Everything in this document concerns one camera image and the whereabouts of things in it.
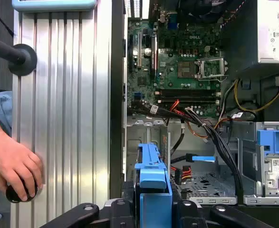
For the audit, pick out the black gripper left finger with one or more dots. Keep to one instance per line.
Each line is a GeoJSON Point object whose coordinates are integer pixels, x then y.
{"type": "Point", "coordinates": [120, 213]}

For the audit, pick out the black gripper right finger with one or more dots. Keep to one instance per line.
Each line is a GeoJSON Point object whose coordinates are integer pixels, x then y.
{"type": "Point", "coordinates": [186, 213]}

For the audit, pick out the hard disk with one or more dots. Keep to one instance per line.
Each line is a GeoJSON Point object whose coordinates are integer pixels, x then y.
{"type": "Point", "coordinates": [153, 209]}

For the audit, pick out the small round black tool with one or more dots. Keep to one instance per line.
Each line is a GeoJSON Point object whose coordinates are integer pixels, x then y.
{"type": "Point", "coordinates": [13, 196]}

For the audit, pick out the metal disk bay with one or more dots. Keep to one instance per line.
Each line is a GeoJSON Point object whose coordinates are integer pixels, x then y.
{"type": "Point", "coordinates": [153, 133]}

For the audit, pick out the black RAM slot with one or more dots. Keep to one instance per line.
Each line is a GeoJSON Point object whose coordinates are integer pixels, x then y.
{"type": "Point", "coordinates": [186, 97]}
{"type": "Point", "coordinates": [186, 94]}
{"type": "Point", "coordinates": [186, 101]}
{"type": "Point", "coordinates": [186, 91]}

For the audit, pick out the wide black expansion slot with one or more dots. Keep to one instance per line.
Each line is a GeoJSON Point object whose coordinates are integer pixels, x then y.
{"type": "Point", "coordinates": [153, 59]}

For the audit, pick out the thin black expansion slot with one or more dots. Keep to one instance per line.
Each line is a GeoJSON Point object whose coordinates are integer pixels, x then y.
{"type": "Point", "coordinates": [130, 54]}

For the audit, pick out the white expansion slot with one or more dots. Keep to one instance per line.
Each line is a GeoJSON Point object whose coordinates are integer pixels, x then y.
{"type": "Point", "coordinates": [139, 50]}

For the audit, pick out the person's hand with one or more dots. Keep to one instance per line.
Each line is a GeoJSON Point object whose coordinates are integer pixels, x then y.
{"type": "Point", "coordinates": [11, 161]}

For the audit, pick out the open PC case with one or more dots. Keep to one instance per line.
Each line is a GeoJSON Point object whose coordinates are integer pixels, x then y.
{"type": "Point", "coordinates": [116, 95]}

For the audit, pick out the blue SATA port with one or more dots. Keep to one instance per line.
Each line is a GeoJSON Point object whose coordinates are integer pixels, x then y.
{"type": "Point", "coordinates": [138, 96]}

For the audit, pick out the green motherboard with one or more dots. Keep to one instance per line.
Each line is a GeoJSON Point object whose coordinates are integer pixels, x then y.
{"type": "Point", "coordinates": [167, 78]}

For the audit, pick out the blue plastic clip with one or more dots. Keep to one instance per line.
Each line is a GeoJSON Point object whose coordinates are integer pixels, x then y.
{"type": "Point", "coordinates": [246, 84]}

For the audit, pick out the CPU socket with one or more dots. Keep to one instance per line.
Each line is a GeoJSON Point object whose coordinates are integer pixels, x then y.
{"type": "Point", "coordinates": [186, 70]}

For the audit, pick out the metal socket cover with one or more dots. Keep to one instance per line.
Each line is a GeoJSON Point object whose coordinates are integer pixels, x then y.
{"type": "Point", "coordinates": [223, 67]}

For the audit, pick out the black rod with round foot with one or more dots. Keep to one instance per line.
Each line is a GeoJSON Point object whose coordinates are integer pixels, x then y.
{"type": "Point", "coordinates": [25, 59]}

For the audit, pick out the blue VGA port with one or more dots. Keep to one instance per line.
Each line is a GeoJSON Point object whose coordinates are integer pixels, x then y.
{"type": "Point", "coordinates": [172, 25]}

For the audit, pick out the black cooler fan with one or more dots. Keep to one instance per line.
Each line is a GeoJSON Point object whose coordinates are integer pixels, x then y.
{"type": "Point", "coordinates": [201, 7]}

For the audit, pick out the silver power supply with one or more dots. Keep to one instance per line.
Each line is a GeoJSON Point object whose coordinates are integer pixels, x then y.
{"type": "Point", "coordinates": [272, 23]}

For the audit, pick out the pale blue teach pendant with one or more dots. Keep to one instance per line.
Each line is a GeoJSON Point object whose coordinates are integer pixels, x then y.
{"type": "Point", "coordinates": [53, 6]}

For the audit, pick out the blue drive bracket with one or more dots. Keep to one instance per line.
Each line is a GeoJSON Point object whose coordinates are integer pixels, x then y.
{"type": "Point", "coordinates": [267, 140]}

